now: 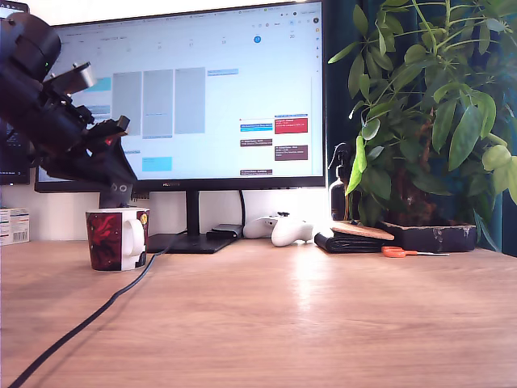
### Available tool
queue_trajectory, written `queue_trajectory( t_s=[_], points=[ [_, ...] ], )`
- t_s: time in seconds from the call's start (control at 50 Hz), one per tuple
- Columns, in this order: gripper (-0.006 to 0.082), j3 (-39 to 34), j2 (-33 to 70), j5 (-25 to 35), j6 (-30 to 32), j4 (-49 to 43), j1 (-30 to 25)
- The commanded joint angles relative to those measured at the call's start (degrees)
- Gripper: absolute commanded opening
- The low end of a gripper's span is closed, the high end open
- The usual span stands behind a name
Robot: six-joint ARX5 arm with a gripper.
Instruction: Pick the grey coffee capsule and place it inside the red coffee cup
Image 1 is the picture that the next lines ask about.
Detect cork coaster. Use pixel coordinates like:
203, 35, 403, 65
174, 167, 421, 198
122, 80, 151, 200
330, 221, 396, 243

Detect black plant pot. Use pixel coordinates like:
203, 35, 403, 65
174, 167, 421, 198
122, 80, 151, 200
379, 220, 478, 254

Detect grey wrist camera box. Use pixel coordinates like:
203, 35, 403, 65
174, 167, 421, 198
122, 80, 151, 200
42, 61, 98, 96

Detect orange handled scissors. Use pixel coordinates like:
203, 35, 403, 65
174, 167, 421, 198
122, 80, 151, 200
380, 246, 451, 259

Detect dark spray bottle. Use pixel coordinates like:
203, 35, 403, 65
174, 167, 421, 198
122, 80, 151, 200
327, 142, 363, 222

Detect black monitor cable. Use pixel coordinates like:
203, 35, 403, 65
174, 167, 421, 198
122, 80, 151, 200
238, 189, 248, 239

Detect red and white mug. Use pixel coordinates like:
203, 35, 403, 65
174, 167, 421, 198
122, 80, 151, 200
85, 208, 151, 272

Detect green leafy houseplant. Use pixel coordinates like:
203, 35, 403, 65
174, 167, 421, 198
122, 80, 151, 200
327, 0, 517, 251

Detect black wallet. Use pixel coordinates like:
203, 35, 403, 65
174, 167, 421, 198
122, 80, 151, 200
313, 232, 385, 255

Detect white game controller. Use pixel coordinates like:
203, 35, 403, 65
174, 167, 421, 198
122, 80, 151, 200
242, 212, 315, 248

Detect small black device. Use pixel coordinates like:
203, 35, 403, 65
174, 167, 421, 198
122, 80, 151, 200
206, 224, 244, 240

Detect white cardboard box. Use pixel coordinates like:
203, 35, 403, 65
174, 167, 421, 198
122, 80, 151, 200
0, 208, 32, 247

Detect large black computer monitor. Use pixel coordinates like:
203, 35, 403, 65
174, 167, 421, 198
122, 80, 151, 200
34, 0, 327, 255

